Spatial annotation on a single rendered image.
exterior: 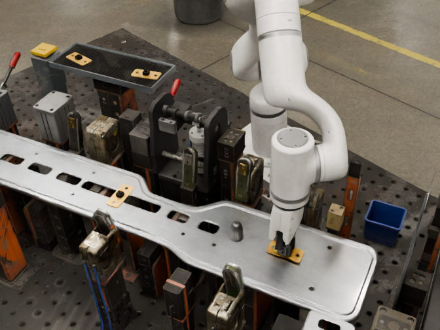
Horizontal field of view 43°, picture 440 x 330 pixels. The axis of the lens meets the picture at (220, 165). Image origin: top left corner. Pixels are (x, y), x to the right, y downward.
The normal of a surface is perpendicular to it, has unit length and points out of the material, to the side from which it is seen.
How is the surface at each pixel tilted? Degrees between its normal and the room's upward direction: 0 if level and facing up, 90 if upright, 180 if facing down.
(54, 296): 0
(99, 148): 90
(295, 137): 0
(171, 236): 0
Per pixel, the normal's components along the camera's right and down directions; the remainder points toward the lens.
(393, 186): -0.03, -0.76
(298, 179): 0.18, 0.64
